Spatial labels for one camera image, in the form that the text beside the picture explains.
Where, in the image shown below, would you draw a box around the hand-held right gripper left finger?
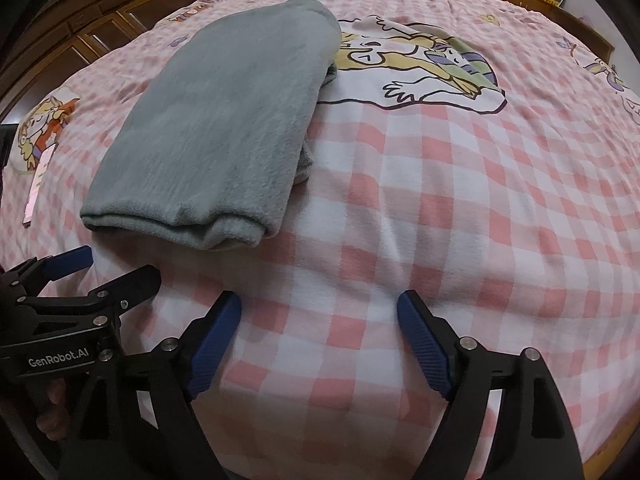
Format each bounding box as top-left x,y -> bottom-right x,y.
57,291 -> 243,480

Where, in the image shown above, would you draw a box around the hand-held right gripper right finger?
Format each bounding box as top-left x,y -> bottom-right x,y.
397,290 -> 586,480

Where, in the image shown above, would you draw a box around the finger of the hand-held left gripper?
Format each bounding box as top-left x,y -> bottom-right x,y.
86,264 -> 162,327
0,246 -> 94,298

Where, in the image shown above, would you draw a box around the grey pants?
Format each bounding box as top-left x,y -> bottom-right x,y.
80,0 -> 343,252

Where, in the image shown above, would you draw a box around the person's left hand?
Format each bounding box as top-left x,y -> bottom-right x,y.
36,379 -> 77,439

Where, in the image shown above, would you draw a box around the pink checked cartoon blanket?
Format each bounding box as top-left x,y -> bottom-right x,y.
0,0 -> 640,466

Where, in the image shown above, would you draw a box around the dark wooden wardrobe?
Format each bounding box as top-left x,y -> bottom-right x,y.
0,0 -> 203,121

